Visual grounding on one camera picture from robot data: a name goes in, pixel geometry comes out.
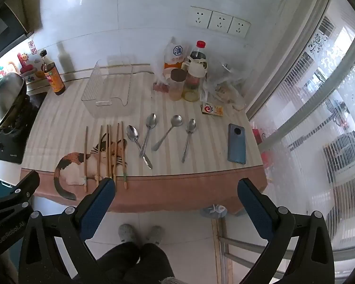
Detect glass sliding door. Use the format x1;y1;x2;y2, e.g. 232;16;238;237
248;0;355;253

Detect metal spoon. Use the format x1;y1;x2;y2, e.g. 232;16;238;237
139;113;158;158
151;115;183;151
126;125;153;170
182;119;197;163

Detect colourful packets by stove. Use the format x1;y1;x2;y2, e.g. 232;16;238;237
0;52;45;84

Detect red cap dark bottle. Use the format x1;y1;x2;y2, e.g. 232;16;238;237
182;40;209;102

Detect steel wok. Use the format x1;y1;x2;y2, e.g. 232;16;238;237
0;72;30;168

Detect row of wooden chopsticks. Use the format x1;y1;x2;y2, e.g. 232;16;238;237
83;121;128;193

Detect grey slipper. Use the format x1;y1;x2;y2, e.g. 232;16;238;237
118;224;138;245
145;226;165;245

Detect teal cabinet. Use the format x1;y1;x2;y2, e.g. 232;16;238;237
0;158;22;202

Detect crumpled clear plastic bags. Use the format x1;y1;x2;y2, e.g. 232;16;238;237
203;58;247;111

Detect white orange seasoning bag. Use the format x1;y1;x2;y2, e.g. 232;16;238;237
163;37;190;71

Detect striped cat print tablecloth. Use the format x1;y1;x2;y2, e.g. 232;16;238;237
20;62;268;213

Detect jar with dark lid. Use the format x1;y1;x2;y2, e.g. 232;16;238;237
169;69;186;101

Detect person's dark trouser legs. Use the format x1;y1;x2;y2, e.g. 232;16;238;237
96;242;176;284

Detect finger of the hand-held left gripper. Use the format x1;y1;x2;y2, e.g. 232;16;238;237
0;170;41;214

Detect brown sauce bottle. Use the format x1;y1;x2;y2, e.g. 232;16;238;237
40;49;66;96

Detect blue smartphone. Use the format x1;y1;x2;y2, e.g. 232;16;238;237
227;123;247;164

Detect translucent plastic bag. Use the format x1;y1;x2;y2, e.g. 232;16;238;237
152;44;173;93

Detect red window decal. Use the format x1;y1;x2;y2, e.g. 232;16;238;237
250;121;269;182

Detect blue white shoe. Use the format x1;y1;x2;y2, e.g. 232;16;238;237
200;204;228;219

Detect clear plastic container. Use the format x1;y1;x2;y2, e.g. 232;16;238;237
81;59;133;116

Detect white wall socket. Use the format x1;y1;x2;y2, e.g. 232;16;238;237
208;11;234;33
227;16;251;38
187;6;213;29

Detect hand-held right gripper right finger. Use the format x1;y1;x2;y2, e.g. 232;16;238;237
237;178;335;284

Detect kitchen range hood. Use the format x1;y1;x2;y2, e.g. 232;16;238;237
0;0;42;64

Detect black gas stove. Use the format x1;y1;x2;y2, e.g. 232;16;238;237
0;92;48;164

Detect small printed card box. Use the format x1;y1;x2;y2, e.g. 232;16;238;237
202;102;224;116

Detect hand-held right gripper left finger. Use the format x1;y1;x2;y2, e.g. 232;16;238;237
18;178;116;284

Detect metal table frame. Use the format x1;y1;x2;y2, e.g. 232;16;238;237
211;212;273;284

